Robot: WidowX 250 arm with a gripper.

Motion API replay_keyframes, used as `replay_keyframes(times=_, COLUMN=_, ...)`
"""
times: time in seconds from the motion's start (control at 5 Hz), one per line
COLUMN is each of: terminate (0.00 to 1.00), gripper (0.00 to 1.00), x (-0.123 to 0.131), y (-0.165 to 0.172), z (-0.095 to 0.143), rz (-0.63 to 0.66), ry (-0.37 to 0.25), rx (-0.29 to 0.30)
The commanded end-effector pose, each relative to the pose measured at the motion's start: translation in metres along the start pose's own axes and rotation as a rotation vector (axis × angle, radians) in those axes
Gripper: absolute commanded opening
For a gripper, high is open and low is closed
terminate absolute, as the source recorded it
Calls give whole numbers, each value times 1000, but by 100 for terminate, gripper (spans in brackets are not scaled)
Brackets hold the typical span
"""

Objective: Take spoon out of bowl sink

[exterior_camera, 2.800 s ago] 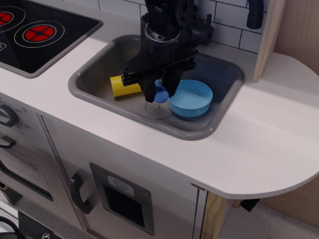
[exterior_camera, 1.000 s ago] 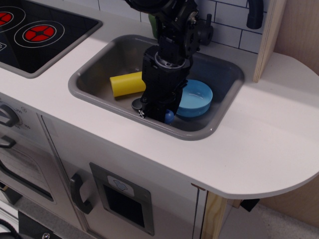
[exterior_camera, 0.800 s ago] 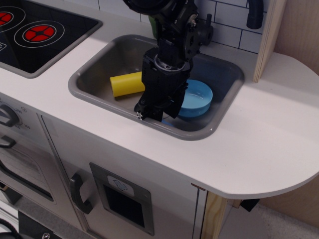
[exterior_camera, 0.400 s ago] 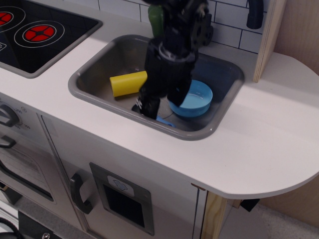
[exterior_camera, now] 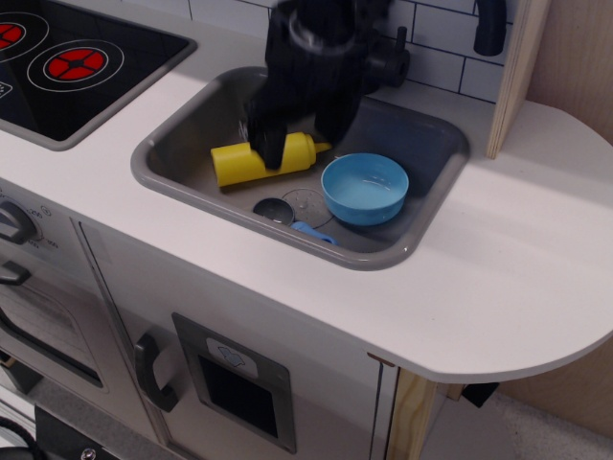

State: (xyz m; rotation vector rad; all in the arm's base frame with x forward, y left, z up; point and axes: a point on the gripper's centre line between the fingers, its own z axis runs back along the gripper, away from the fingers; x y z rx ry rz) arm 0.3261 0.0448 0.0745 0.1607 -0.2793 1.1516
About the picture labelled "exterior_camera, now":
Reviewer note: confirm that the blue handled grey spoon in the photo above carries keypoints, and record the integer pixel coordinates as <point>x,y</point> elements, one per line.
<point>279,211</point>

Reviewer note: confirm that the grey oven knob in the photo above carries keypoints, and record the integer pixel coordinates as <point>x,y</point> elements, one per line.
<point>16,226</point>

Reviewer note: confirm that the grey plastic sink basin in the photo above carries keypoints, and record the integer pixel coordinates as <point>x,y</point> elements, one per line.
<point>175,161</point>

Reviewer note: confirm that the yellow squeeze bottle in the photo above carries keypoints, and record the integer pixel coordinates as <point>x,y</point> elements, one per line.
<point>239,163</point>

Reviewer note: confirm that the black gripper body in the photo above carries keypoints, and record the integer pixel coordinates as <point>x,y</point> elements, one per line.
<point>314,57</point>

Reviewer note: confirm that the blue plastic bowl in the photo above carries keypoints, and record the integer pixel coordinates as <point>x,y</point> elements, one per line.
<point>364,189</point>

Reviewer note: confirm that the grey ice dispenser panel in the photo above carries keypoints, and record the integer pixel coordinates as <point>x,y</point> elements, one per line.
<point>251,389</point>

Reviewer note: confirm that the black toy faucet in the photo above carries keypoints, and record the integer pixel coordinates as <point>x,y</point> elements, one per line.
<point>457,46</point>

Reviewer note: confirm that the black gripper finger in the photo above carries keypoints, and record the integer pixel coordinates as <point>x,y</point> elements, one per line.
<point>267,139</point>
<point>332,123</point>

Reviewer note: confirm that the grey oven door handle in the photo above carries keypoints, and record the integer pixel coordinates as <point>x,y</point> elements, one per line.
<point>13,274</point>

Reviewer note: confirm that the dark grey cabinet door handle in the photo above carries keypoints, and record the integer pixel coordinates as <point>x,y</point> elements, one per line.
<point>145,352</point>

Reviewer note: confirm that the black toy stovetop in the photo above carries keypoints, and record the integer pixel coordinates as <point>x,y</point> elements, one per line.
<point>65,71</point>

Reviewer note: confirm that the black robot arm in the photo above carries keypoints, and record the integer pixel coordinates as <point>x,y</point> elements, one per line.
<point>316,56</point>

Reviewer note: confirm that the light wood side panel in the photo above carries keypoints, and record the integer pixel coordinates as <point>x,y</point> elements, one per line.
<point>526,35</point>

